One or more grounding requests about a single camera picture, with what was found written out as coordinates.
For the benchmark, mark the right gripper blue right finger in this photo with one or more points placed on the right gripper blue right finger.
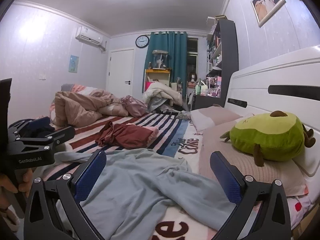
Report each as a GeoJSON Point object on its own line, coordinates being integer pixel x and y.
{"type": "Point", "coordinates": [261, 209]}

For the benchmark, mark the beige crumpled duvet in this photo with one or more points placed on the beige crumpled duvet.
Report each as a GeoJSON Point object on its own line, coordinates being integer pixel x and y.
{"type": "Point", "coordinates": [80, 106]}

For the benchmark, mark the blue wall poster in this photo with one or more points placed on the blue wall poster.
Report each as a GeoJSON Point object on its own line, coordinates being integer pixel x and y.
{"type": "Point", "coordinates": [73, 64]}

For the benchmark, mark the pink ribbed pillow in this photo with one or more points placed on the pink ribbed pillow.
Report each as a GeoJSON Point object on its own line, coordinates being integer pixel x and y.
{"type": "Point", "coordinates": [287, 172]}

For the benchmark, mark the white bed headboard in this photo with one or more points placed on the white bed headboard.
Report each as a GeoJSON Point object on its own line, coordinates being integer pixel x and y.
{"type": "Point", "coordinates": [288, 83]}

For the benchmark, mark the striped fleece bed blanket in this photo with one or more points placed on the striped fleece bed blanket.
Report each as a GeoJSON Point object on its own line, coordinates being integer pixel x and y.
{"type": "Point", "coordinates": [182, 143]}

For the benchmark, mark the white bedroom door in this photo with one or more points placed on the white bedroom door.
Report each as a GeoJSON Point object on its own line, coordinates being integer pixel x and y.
{"type": "Point", "coordinates": [120, 72]}

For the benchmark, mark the cream blanket pile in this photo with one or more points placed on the cream blanket pile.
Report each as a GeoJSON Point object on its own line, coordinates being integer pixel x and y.
{"type": "Point", "coordinates": [158, 94]}

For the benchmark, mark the pink satin bag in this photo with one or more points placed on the pink satin bag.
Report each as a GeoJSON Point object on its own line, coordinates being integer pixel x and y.
{"type": "Point", "coordinates": [135, 107]}

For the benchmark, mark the mannequin head with wig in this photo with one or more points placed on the mannequin head with wig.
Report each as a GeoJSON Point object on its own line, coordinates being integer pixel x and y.
{"type": "Point", "coordinates": [192, 77]}

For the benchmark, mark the glass display case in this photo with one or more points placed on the glass display case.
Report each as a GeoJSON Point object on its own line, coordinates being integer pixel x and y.
{"type": "Point", "coordinates": [160, 58]}

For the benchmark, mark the round black wall clock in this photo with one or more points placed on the round black wall clock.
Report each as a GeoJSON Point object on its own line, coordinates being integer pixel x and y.
{"type": "Point", "coordinates": [142, 41]}

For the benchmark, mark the green avocado plush toy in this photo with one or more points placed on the green avocado plush toy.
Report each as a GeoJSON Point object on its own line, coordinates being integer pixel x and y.
{"type": "Point", "coordinates": [277, 136]}

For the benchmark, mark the dark red folded garment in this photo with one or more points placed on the dark red folded garment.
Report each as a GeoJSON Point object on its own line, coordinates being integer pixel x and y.
{"type": "Point", "coordinates": [127, 136]}

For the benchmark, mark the dark tall bookshelf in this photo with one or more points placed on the dark tall bookshelf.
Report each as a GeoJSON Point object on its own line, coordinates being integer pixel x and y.
{"type": "Point", "coordinates": [222, 60]}

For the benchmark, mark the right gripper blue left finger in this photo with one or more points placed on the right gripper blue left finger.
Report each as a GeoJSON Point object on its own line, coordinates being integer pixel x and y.
{"type": "Point", "coordinates": [53, 209]}

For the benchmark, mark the dark navy clothing pile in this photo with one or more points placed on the dark navy clothing pile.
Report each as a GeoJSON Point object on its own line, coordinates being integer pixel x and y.
{"type": "Point", "coordinates": [32, 128]}

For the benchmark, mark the white wall air conditioner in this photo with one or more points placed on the white wall air conditioner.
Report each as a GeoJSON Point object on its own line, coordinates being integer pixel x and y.
{"type": "Point", "coordinates": [91, 37]}

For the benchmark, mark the yellow small shelf unit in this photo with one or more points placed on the yellow small shelf unit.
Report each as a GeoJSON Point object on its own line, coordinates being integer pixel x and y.
{"type": "Point", "coordinates": [153, 75]}

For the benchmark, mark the light blue sweater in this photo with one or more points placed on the light blue sweater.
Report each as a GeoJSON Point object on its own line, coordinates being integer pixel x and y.
{"type": "Point", "coordinates": [137, 186]}

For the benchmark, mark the framed wall photo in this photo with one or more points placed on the framed wall photo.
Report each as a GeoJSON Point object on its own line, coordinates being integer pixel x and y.
{"type": "Point", "coordinates": [265, 9]}

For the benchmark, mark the teal window curtain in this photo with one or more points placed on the teal window curtain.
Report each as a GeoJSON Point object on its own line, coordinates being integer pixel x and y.
{"type": "Point", "coordinates": [175, 43]}

